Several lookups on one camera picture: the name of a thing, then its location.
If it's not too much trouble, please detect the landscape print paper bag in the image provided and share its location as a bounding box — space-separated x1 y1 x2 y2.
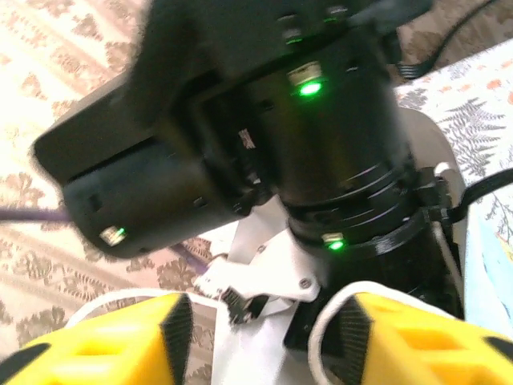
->
66 188 513 385

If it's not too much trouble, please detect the black right camera cable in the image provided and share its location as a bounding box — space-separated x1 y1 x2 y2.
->
386 0 513 226

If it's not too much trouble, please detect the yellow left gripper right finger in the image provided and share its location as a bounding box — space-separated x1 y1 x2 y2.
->
325 292 513 385

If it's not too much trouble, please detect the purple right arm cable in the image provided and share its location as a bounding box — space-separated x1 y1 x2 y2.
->
0 206 212 282

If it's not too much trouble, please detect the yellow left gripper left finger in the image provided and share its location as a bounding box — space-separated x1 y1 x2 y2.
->
0 291 194 385

